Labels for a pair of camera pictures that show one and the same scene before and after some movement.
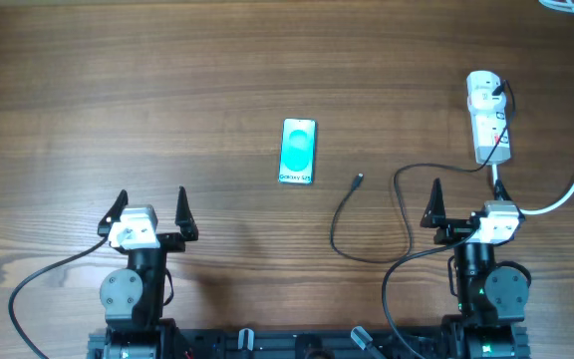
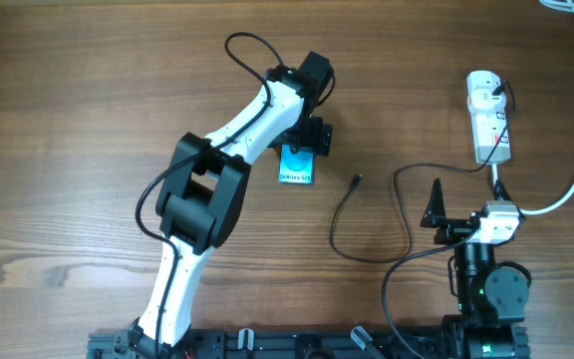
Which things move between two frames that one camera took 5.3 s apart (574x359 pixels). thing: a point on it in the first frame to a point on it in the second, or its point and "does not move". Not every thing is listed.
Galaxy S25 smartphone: x=297 y=154 does not move
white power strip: x=492 y=144 does not move
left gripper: x=173 y=241 to x=317 y=139
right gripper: x=436 y=216 does not move
